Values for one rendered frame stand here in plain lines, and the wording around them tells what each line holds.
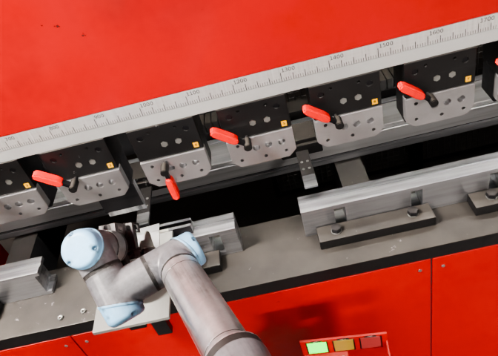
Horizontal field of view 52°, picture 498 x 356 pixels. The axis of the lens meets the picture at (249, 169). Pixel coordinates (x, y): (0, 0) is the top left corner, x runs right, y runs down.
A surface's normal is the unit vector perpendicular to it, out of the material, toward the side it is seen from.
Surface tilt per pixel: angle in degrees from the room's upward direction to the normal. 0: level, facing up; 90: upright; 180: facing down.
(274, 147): 90
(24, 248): 0
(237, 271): 0
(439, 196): 90
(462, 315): 90
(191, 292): 15
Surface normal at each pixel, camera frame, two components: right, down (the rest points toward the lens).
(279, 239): -0.22, -0.73
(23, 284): 0.08, 0.64
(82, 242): -0.11, -0.14
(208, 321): -0.43, -0.77
